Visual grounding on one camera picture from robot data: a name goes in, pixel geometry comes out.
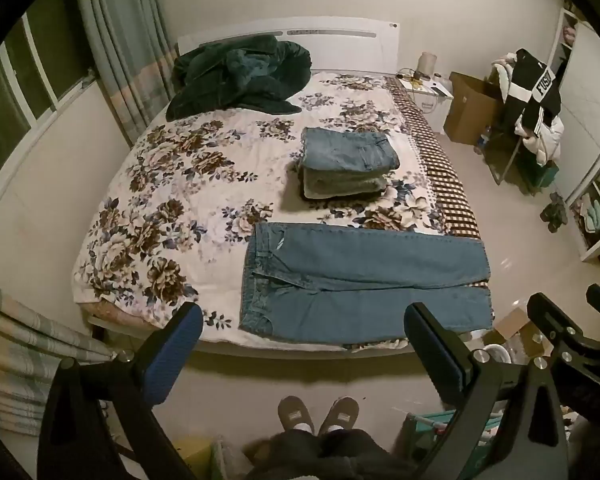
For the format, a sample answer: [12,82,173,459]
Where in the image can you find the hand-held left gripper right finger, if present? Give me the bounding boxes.
[404,302,569,480]

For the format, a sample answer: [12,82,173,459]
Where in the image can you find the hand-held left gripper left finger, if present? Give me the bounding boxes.
[37,302,205,480]

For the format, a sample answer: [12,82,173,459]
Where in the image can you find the blue denim pants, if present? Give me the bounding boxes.
[238,221,496,345]
[300,126,401,172]

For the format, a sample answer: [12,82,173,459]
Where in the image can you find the folded light grey pants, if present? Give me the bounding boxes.
[302,165,388,200]

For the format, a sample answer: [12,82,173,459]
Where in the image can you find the folded blue denim pants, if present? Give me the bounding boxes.
[300,126,401,172]

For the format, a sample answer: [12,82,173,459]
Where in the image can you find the small cardboard box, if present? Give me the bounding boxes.
[489,306,552,357]

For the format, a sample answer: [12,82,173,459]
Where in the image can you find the green plastic basket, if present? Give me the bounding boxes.
[399,409,496,463]

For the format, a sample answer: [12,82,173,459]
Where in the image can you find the pair of dark shoes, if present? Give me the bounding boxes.
[540,192,569,234]

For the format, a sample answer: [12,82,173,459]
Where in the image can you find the yellow bag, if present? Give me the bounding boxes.
[171,436,214,480]

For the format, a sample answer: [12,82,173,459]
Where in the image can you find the person's right slipper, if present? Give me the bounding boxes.
[317,396,360,436]

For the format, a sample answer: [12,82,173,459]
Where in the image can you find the person's slipper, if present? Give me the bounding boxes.
[317,396,360,436]
[277,395,316,434]

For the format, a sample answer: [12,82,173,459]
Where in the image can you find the person's left slipper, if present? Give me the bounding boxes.
[277,395,316,434]

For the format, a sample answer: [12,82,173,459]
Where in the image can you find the green striped curtain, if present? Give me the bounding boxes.
[72,0,179,147]
[0,274,117,437]

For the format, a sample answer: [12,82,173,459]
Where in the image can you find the person's legs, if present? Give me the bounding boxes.
[244,427,412,480]

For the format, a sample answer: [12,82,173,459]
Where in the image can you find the white puffy jacket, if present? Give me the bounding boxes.
[513,110,564,167]

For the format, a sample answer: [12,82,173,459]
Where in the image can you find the floral blanket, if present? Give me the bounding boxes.
[72,71,496,352]

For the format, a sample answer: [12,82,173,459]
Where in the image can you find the white wardrobe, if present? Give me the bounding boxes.
[549,6,600,264]

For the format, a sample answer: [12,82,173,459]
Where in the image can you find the brown checkered bed sheet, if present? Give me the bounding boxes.
[384,76,482,239]

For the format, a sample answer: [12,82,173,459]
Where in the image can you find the black and white jacket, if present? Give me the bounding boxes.
[500,48,564,134]

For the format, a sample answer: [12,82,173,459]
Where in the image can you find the large cardboard box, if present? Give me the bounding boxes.
[443,71,504,146]

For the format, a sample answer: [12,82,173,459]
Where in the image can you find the white nightstand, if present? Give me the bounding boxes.
[397,72,455,131]

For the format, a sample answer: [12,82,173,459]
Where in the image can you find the beige table lamp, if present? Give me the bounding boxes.
[417,51,440,79]

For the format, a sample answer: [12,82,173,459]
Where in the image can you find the dark green comforter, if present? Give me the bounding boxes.
[166,40,313,122]

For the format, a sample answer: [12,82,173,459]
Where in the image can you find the window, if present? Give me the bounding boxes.
[0,0,100,196]

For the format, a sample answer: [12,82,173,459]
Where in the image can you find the white bed headboard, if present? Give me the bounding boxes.
[176,16,402,74]

